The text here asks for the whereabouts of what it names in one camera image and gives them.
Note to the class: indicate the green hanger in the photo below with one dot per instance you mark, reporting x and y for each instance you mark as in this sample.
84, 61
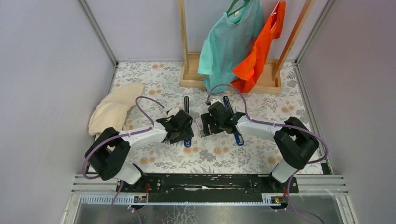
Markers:
234, 7

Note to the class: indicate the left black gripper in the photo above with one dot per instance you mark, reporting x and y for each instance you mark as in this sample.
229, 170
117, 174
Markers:
187, 133

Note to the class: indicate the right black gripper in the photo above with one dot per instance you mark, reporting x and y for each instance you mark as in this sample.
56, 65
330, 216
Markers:
207, 119

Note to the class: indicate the floral table mat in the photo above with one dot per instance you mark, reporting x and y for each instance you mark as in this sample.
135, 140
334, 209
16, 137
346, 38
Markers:
216, 153

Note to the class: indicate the teal t-shirt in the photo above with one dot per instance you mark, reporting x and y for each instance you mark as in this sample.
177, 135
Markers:
227, 44

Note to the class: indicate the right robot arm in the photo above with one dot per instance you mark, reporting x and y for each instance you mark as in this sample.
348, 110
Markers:
295, 142

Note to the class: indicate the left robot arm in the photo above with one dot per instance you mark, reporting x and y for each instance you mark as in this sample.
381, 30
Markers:
108, 154

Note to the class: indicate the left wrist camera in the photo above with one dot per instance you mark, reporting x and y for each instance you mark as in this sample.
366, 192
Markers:
172, 111

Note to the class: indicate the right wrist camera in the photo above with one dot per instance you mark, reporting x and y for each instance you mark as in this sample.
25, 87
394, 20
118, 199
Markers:
212, 101

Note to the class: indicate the orange t-shirt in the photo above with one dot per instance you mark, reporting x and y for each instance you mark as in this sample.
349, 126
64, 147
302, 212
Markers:
251, 68

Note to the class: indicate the wooden clothes rack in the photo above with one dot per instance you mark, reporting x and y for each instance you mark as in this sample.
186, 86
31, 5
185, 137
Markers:
268, 83

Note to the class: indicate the beige cloth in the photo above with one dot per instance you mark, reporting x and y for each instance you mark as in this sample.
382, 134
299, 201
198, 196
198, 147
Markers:
112, 110

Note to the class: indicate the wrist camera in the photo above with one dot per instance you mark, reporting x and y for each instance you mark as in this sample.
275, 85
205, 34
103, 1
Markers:
212, 101
172, 111

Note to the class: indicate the red white staples box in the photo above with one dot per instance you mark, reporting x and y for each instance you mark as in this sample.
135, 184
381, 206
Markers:
199, 124

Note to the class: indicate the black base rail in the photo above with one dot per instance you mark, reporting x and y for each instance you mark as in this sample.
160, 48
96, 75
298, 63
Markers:
207, 188

